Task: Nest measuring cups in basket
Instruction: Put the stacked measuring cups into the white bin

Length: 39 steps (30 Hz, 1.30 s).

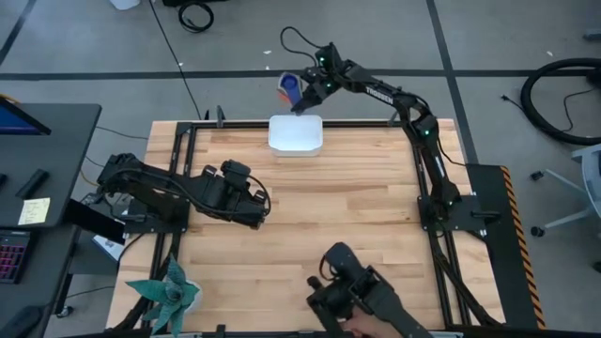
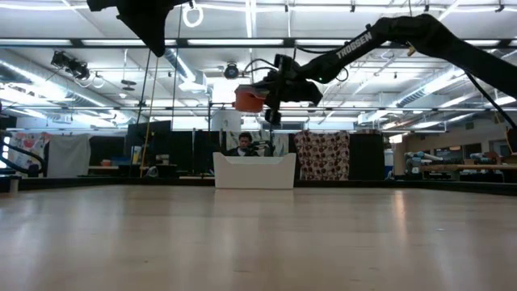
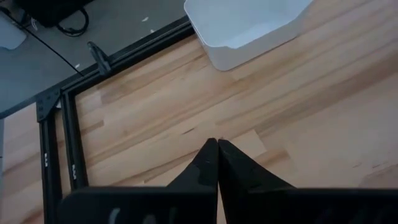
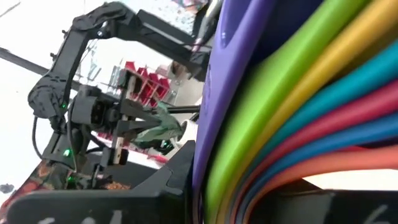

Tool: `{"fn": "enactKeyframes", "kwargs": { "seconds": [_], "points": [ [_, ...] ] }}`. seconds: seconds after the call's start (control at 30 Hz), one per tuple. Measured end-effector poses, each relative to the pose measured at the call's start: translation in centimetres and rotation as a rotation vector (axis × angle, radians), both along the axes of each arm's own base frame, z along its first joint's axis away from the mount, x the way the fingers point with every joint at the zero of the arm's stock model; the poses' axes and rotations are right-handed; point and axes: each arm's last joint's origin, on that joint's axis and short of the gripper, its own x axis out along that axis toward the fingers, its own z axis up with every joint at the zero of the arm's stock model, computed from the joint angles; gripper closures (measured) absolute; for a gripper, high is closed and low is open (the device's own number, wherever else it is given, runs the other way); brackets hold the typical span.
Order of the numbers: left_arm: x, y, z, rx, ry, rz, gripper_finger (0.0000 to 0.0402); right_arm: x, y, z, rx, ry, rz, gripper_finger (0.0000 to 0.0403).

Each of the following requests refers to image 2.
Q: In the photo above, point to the floral print cloth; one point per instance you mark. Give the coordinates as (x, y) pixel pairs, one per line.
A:
(30, 141)

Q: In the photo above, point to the white plastic basket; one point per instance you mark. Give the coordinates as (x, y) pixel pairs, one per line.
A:
(254, 174)

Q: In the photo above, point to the red dotted cloth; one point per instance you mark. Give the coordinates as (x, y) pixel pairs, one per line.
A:
(323, 155)

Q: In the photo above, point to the orange measuring cup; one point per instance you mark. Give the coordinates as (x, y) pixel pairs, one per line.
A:
(248, 104)

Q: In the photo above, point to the round black ceiling lamp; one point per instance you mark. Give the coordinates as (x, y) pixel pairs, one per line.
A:
(231, 71)

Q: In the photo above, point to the thin black crossbeam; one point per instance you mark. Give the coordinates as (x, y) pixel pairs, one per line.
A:
(404, 109)

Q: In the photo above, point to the black ceiling lamp pair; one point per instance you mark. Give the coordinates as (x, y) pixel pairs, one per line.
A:
(76, 68)

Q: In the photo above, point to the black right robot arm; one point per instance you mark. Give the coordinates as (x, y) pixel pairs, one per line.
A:
(444, 40)

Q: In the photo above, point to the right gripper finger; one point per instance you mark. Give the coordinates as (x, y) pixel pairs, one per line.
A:
(264, 87)

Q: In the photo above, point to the grey hanging cloth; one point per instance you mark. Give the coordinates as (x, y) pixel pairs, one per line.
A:
(68, 155)

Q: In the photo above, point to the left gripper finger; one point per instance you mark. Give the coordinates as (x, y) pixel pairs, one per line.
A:
(155, 34)

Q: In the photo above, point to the wooden workbench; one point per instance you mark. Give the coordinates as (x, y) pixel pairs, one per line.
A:
(493, 166)

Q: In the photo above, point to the white cylindrical tank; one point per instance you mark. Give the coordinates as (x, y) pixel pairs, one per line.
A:
(226, 123)

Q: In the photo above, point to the small grey post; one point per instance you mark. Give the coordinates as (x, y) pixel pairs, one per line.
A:
(14, 186)

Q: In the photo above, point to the person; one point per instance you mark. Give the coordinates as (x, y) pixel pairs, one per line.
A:
(243, 139)

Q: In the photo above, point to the black metal frame stand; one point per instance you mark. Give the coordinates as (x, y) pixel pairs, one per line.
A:
(210, 121)

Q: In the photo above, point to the grey background robot arm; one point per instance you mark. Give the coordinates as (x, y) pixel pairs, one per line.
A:
(420, 157)

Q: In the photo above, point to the black aluminium table frame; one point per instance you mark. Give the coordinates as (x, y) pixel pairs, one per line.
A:
(424, 185)

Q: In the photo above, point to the blue storage bin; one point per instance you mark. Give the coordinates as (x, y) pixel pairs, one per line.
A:
(121, 161)

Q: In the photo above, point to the black overhead crossbeam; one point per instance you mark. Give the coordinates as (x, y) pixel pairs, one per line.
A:
(288, 42)

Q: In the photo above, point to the black disc ceiling fixture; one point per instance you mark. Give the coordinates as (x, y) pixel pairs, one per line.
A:
(128, 82)

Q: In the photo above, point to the black partition panel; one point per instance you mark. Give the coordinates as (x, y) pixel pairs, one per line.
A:
(155, 137)

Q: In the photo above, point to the black cabinet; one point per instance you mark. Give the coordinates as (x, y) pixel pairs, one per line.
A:
(365, 157)

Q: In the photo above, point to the silver ventilation duct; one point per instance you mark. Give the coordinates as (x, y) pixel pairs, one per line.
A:
(428, 87)
(48, 87)

